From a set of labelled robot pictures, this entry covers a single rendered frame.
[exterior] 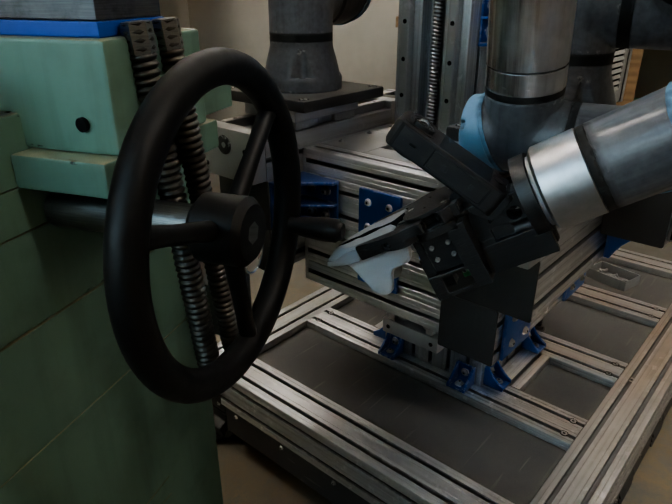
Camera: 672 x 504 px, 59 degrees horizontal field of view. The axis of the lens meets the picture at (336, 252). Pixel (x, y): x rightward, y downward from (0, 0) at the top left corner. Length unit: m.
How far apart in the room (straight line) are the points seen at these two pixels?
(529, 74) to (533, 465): 0.78
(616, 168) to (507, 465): 0.77
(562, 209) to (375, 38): 3.42
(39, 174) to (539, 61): 0.44
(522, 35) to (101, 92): 0.36
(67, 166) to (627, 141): 0.43
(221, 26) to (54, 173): 3.94
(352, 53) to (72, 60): 3.48
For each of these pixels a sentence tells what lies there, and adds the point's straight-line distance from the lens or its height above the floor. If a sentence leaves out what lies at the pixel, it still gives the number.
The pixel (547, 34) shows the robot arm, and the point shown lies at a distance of 0.57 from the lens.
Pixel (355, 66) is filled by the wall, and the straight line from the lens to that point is 3.94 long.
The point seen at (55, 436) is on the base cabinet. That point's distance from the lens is 0.67.
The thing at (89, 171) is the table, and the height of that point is 0.86.
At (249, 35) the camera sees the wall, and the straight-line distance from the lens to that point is 4.31.
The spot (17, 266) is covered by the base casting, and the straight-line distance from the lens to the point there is 0.58.
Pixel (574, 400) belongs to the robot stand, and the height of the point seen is 0.21.
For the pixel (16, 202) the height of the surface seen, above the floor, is 0.83.
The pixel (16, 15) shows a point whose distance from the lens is 0.57.
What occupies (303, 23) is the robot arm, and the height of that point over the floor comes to 0.93.
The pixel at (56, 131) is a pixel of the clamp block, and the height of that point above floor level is 0.89.
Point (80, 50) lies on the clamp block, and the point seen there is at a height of 0.95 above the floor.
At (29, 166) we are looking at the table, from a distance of 0.55.
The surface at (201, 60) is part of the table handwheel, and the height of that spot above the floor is 0.95.
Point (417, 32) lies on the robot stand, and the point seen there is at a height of 0.92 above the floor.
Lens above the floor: 1.00
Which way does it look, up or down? 25 degrees down
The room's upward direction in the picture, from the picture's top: straight up
